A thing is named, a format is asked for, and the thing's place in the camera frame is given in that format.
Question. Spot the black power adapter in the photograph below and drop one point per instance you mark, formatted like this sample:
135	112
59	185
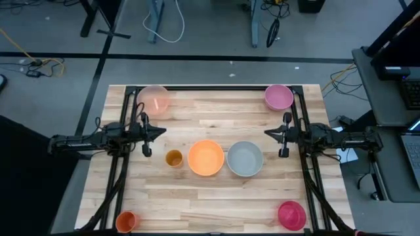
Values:
33	73

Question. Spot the black monitor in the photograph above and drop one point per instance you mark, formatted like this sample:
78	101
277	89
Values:
393	42

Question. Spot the orange cup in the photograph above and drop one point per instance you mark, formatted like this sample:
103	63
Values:
126	222

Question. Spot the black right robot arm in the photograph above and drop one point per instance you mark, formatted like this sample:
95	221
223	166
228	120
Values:
354	142

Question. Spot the grey bowl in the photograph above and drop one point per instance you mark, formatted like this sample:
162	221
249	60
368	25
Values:
244	159

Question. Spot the black power brick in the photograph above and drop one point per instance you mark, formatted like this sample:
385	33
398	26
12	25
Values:
345	120

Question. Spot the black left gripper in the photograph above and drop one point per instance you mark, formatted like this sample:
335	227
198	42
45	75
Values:
146	145

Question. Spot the grey side desk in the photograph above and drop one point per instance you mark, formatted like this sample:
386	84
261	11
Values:
367	91

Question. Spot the magenta bowl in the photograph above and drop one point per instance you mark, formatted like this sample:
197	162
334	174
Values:
292	215

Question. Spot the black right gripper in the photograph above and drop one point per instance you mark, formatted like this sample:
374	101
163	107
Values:
286	147

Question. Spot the orange bowl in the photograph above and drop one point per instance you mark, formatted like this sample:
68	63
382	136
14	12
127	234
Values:
206	158

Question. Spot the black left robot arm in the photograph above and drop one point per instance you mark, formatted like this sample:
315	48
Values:
82	142

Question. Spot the grey desk leg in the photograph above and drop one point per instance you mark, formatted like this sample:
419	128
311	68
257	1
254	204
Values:
155	23
256	23

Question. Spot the yellow cup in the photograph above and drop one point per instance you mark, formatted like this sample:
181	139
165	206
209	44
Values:
174	159

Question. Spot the light pink bowl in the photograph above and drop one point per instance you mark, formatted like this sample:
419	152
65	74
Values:
279	97

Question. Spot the black stand base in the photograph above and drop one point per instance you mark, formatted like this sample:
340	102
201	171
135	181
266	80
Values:
113	32

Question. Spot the grey laptop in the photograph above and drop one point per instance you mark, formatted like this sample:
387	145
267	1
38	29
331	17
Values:
412	154

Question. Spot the black box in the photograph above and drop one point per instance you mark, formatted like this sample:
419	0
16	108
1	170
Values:
311	6

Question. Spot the black keyboard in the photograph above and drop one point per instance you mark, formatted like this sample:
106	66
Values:
411	95

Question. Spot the translucent peach bowl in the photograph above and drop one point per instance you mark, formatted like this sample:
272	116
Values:
153	100

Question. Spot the black curtain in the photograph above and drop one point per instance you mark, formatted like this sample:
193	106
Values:
26	190

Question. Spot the white paper sheet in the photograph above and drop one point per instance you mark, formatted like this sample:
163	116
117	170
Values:
348	157

